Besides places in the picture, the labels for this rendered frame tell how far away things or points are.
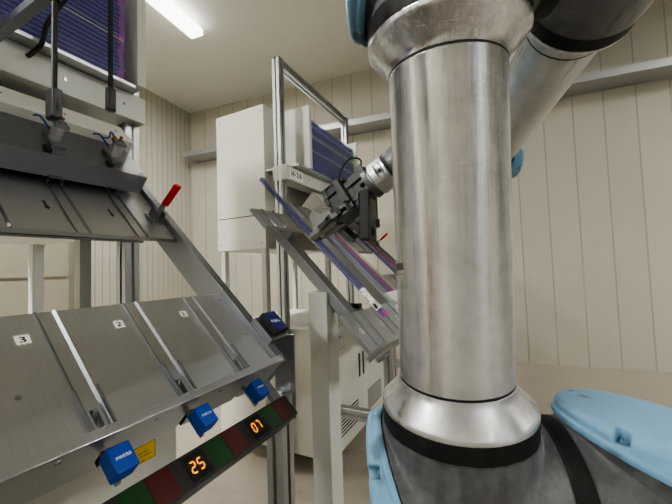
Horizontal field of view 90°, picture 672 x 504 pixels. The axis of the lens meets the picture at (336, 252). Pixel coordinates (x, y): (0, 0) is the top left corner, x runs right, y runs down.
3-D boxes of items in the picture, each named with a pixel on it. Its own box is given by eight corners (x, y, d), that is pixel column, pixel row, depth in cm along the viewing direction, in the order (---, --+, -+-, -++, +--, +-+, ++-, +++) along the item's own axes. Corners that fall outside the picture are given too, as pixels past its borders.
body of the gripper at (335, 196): (334, 199, 85) (370, 168, 80) (350, 226, 83) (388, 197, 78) (317, 194, 79) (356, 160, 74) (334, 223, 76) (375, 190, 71)
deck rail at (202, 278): (270, 380, 66) (287, 359, 64) (263, 384, 64) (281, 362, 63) (115, 178, 92) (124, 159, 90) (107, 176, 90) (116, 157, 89)
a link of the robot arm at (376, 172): (404, 186, 76) (391, 178, 69) (388, 198, 78) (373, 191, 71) (387, 161, 78) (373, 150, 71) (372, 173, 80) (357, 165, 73)
